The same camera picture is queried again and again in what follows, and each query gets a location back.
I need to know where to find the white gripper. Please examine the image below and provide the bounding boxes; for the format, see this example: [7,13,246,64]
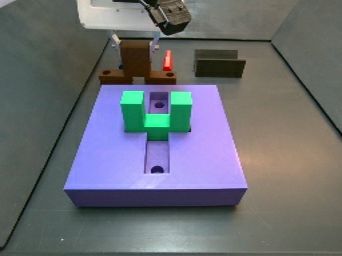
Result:
[76,0,161,52]

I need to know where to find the brown T-shaped block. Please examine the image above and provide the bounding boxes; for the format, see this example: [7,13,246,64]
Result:
[99,41,177,85]

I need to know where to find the purple base board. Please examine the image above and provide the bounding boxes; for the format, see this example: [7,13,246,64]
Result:
[64,85,247,207]

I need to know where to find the red peg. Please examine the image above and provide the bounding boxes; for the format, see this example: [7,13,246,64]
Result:
[163,50,173,71]

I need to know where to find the green U-shaped block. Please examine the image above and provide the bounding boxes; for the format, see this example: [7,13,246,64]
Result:
[120,91,193,141]

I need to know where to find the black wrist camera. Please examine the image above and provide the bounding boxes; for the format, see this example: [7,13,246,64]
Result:
[138,0,191,36]

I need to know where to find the black angle bracket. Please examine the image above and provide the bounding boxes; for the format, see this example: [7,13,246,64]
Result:
[194,49,246,78]

